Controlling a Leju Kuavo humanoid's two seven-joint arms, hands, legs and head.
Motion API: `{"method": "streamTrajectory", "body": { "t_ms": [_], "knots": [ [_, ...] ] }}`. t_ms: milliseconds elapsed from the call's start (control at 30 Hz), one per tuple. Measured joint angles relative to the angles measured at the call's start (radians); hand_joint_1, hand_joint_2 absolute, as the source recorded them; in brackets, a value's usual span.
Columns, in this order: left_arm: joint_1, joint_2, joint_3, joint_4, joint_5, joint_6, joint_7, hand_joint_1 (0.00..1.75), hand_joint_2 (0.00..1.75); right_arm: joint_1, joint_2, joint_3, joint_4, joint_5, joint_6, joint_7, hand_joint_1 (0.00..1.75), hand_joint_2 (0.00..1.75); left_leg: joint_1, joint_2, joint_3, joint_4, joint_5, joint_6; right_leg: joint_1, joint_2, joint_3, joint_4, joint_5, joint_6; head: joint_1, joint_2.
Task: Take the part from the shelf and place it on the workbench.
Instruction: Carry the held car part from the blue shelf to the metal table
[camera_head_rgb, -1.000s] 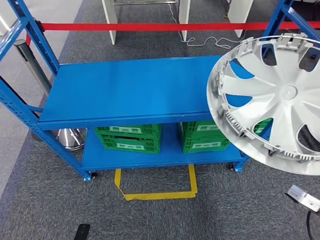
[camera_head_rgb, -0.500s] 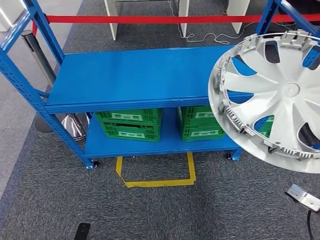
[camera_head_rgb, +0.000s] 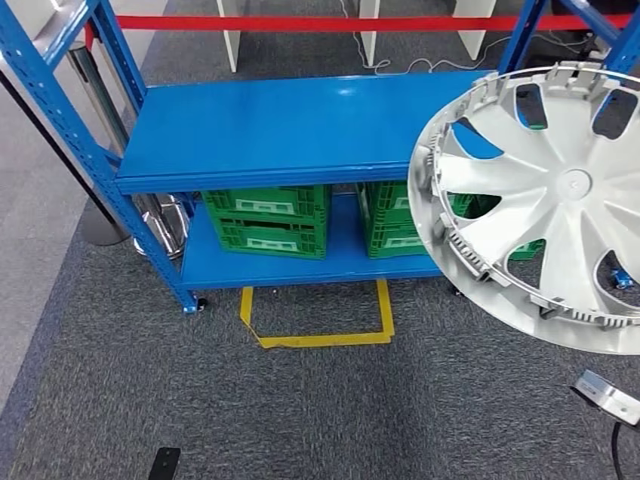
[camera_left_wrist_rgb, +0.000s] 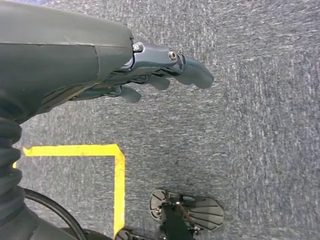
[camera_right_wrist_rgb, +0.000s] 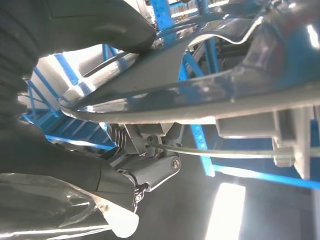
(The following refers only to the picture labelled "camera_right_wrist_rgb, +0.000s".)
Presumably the blue metal shelf rack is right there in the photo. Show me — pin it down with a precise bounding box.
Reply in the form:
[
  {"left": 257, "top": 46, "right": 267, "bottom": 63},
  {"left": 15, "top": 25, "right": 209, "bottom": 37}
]
[{"left": 20, "top": 0, "right": 320, "bottom": 191}]

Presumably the clear plastic cover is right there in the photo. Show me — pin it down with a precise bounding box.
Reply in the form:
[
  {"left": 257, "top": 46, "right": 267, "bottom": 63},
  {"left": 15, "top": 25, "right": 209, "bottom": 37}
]
[{"left": 0, "top": 172, "right": 140, "bottom": 240}]

